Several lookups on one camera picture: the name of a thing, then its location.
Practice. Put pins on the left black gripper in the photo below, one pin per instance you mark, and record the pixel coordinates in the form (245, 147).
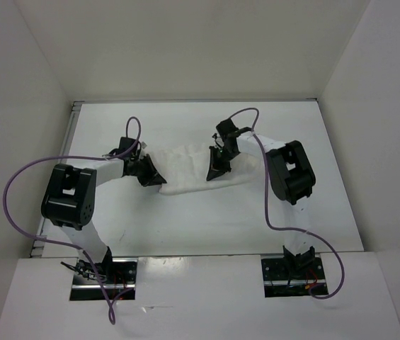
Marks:
(152, 177)

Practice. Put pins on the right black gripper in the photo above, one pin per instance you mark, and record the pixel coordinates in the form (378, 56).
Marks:
(216, 168)

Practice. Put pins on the white skirt cloth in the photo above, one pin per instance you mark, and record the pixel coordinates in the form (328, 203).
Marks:
(185, 169)

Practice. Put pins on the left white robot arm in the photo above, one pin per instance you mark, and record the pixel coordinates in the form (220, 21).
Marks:
(69, 203)

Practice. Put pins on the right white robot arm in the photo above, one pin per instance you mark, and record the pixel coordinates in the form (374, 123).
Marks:
(288, 174)

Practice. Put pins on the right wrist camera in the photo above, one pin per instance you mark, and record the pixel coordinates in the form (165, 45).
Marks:
(226, 129)

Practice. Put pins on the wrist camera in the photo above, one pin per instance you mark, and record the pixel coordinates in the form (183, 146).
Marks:
(226, 129)
(130, 146)

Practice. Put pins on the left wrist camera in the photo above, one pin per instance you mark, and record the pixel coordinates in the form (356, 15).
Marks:
(130, 146)

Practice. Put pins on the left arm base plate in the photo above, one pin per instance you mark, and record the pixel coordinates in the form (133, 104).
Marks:
(120, 285)

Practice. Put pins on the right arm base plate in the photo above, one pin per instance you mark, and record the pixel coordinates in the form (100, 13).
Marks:
(278, 282)

